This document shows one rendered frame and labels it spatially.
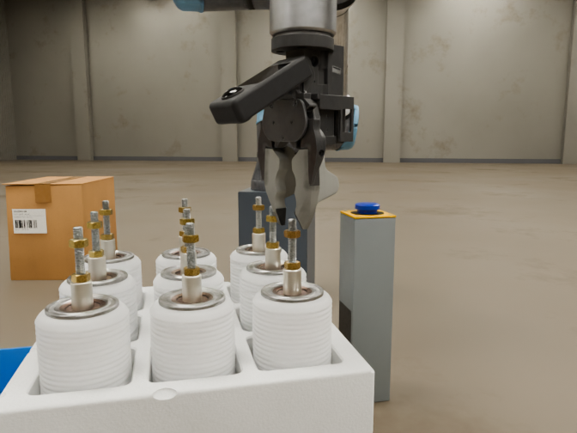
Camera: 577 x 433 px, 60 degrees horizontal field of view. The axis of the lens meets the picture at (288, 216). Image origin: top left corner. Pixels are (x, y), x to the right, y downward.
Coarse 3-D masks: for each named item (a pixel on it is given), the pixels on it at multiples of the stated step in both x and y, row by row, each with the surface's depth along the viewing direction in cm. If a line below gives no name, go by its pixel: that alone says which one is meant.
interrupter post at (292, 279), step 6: (288, 270) 59; (294, 270) 59; (300, 270) 59; (288, 276) 59; (294, 276) 59; (300, 276) 59; (288, 282) 59; (294, 282) 59; (300, 282) 59; (288, 288) 59; (294, 288) 59; (300, 288) 60; (288, 294) 59; (294, 294) 59; (300, 294) 60
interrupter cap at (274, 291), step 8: (264, 288) 61; (272, 288) 61; (280, 288) 62; (304, 288) 61; (312, 288) 61; (320, 288) 61; (264, 296) 58; (272, 296) 57; (280, 296) 58; (288, 296) 58; (296, 296) 58; (304, 296) 58; (312, 296) 57; (320, 296) 58
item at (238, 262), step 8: (232, 256) 81; (240, 256) 80; (248, 256) 79; (256, 256) 79; (264, 256) 79; (232, 264) 81; (240, 264) 79; (232, 272) 81; (232, 280) 82; (232, 288) 82; (232, 296) 82
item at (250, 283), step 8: (240, 272) 71; (248, 272) 69; (304, 272) 71; (240, 280) 70; (248, 280) 68; (256, 280) 68; (264, 280) 67; (272, 280) 67; (280, 280) 67; (304, 280) 70; (240, 288) 71; (248, 288) 69; (256, 288) 68; (240, 296) 71; (248, 296) 69; (240, 304) 71; (248, 304) 69; (240, 312) 71; (248, 312) 69; (240, 320) 71; (248, 320) 69; (248, 328) 69
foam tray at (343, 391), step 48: (144, 288) 86; (144, 336) 65; (240, 336) 65; (336, 336) 65; (144, 384) 52; (192, 384) 52; (240, 384) 52; (288, 384) 54; (336, 384) 55; (0, 432) 48; (48, 432) 49; (96, 432) 50; (144, 432) 51; (192, 432) 52; (240, 432) 53; (288, 432) 54; (336, 432) 56
